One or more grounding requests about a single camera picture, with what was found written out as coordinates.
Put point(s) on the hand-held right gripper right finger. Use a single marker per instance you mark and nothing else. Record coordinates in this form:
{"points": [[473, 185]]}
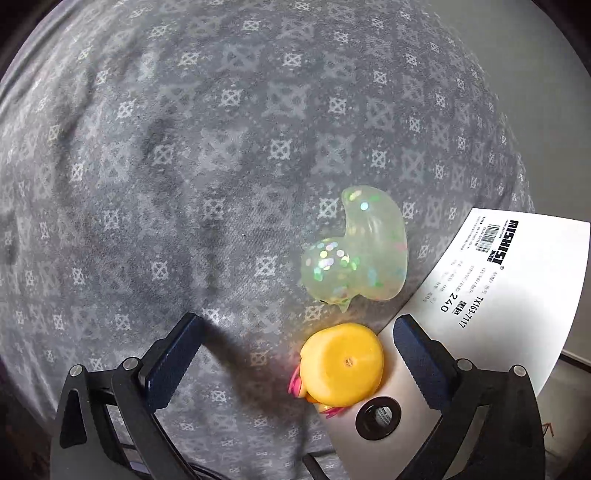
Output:
{"points": [[418, 360]]}

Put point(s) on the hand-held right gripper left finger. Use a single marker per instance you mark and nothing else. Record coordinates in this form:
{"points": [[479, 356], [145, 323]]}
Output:
{"points": [[171, 364]]}

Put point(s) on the yellow rubber duck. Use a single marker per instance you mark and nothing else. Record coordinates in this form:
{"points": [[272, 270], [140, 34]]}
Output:
{"points": [[341, 364]]}

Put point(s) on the clear glitter duck toy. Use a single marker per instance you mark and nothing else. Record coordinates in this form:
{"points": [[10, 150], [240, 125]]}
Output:
{"points": [[364, 258]]}

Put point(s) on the white cardboard box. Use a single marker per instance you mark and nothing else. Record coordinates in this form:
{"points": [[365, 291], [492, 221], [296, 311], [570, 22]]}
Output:
{"points": [[508, 286]]}

